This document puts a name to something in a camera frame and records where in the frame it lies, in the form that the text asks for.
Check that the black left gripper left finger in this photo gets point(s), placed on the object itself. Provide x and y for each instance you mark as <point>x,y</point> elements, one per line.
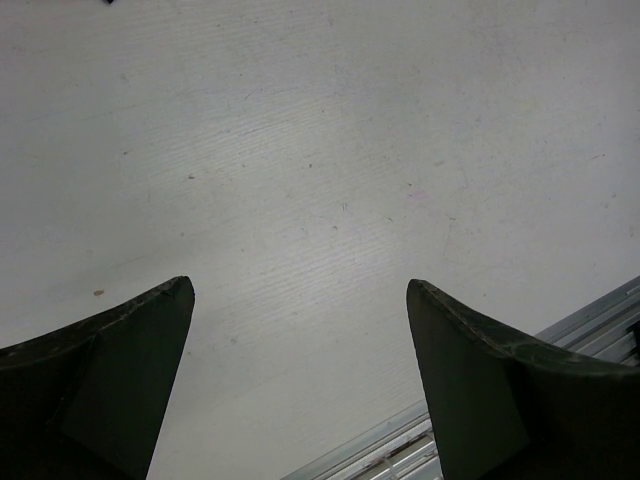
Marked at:
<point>87,401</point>

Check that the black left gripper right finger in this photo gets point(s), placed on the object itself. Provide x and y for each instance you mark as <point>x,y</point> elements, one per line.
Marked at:
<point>500,400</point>

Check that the aluminium rail frame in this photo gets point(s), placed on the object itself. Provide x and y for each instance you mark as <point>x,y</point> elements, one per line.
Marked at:
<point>590,330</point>

